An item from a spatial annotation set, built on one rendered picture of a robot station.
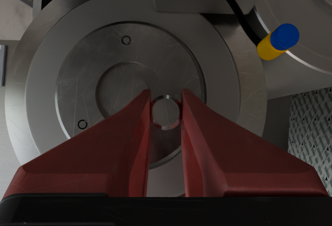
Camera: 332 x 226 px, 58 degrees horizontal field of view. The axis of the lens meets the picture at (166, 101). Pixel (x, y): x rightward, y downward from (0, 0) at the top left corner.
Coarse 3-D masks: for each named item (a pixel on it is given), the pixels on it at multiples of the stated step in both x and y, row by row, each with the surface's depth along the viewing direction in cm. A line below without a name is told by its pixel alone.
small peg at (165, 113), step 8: (160, 96) 12; (168, 96) 12; (152, 104) 12; (160, 104) 12; (168, 104) 12; (176, 104) 12; (152, 112) 12; (160, 112) 12; (168, 112) 12; (176, 112) 12; (152, 120) 12; (160, 120) 12; (168, 120) 12; (176, 120) 12; (160, 128) 12; (168, 128) 12
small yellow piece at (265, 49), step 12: (228, 0) 13; (240, 12) 13; (240, 24) 13; (288, 24) 10; (252, 36) 13; (276, 36) 10; (288, 36) 10; (264, 48) 11; (276, 48) 11; (288, 48) 10
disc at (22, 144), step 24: (72, 0) 17; (48, 24) 17; (216, 24) 17; (24, 48) 17; (240, 48) 17; (24, 72) 17; (240, 72) 17; (24, 96) 17; (264, 96) 17; (24, 120) 17; (240, 120) 16; (264, 120) 17; (24, 144) 17
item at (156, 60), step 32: (96, 32) 15; (128, 32) 15; (160, 32) 15; (64, 64) 15; (96, 64) 15; (128, 64) 15; (160, 64) 15; (192, 64) 15; (64, 96) 15; (96, 96) 15; (128, 96) 15; (64, 128) 15; (160, 160) 15
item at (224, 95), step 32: (96, 0) 16; (128, 0) 16; (64, 32) 16; (192, 32) 16; (32, 64) 16; (224, 64) 16; (32, 96) 16; (224, 96) 16; (32, 128) 16; (160, 192) 15
